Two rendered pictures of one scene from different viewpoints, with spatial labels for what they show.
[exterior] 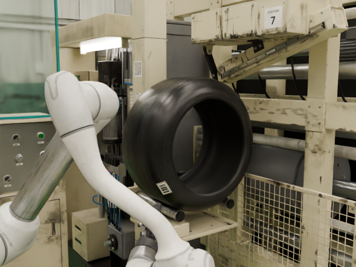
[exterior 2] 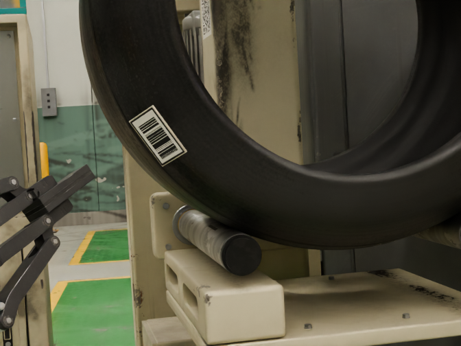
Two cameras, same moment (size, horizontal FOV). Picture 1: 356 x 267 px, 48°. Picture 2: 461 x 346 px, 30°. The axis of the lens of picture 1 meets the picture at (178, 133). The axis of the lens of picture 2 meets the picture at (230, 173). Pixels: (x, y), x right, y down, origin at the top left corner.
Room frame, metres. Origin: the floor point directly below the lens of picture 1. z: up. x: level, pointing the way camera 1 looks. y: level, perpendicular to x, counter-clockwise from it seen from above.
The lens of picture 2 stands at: (0.72, -0.38, 1.04)
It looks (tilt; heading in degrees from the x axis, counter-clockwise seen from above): 3 degrees down; 24
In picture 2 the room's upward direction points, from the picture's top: 3 degrees counter-clockwise
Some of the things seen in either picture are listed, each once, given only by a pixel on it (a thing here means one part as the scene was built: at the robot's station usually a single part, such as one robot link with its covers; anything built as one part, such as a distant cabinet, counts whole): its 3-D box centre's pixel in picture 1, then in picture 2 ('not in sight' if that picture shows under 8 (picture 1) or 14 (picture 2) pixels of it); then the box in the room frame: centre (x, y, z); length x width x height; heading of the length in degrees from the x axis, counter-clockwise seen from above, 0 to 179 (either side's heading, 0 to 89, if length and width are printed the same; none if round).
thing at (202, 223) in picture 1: (183, 221); (321, 305); (1.79, -0.02, 0.80); 0.37 x 0.36 x 0.02; 125
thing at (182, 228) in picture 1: (157, 219); (215, 287); (1.71, 0.09, 0.83); 0.36 x 0.09 x 0.06; 35
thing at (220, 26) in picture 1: (251, 24); not in sight; (1.86, -0.34, 1.71); 0.61 x 0.25 x 0.15; 35
